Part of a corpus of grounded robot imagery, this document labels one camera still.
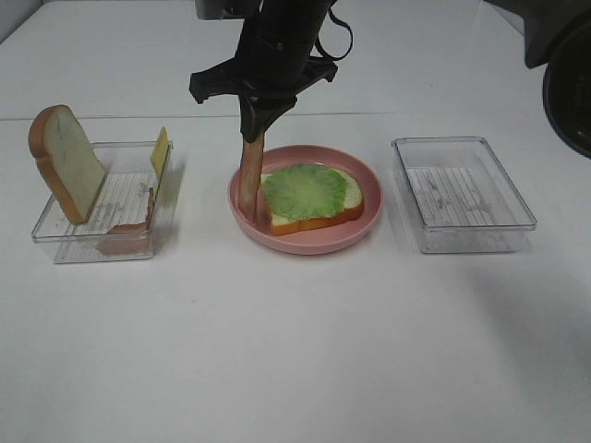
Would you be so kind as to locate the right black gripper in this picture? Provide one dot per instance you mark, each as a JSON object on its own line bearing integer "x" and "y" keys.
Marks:
{"x": 272, "y": 64}

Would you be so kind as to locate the bacon strip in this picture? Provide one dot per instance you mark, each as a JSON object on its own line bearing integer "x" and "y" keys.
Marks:
{"x": 129, "y": 238}
{"x": 249, "y": 176}

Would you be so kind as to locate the green lettuce leaf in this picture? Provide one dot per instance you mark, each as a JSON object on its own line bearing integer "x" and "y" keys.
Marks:
{"x": 305, "y": 191}

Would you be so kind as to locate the bread slice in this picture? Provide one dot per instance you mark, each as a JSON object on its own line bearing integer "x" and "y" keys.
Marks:
{"x": 66, "y": 161}
{"x": 354, "y": 205}

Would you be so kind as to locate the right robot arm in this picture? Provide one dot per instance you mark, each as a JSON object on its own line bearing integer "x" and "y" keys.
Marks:
{"x": 556, "y": 35}

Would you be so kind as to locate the yellow cheese slice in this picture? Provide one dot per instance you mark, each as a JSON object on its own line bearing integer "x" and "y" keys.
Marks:
{"x": 158, "y": 159}

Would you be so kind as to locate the pink round plate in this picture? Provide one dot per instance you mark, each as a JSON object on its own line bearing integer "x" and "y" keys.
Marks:
{"x": 323, "y": 240}

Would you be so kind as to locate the left clear plastic container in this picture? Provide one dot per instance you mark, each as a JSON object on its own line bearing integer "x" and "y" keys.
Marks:
{"x": 122, "y": 199}

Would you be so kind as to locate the clear plastic container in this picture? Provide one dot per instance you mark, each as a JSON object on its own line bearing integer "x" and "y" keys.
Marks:
{"x": 122, "y": 199}
{"x": 458, "y": 198}

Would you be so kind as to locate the right clear plastic container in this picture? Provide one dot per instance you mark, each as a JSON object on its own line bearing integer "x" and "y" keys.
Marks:
{"x": 458, "y": 198}

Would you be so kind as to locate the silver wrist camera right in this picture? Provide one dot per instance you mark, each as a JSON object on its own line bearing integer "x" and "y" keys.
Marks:
{"x": 219, "y": 9}

